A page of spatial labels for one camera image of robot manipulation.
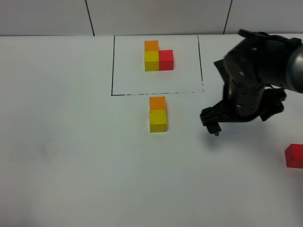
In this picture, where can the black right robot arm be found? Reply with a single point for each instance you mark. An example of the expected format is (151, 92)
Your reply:
(256, 73)

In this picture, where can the yellow template cube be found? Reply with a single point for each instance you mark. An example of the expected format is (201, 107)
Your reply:
(151, 60)

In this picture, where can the orange template cube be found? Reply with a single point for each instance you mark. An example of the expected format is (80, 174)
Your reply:
(151, 45)

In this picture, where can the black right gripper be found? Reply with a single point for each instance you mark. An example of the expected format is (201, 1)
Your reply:
(243, 104)

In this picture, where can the red template cube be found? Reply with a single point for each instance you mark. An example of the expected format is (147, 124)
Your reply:
(166, 60)

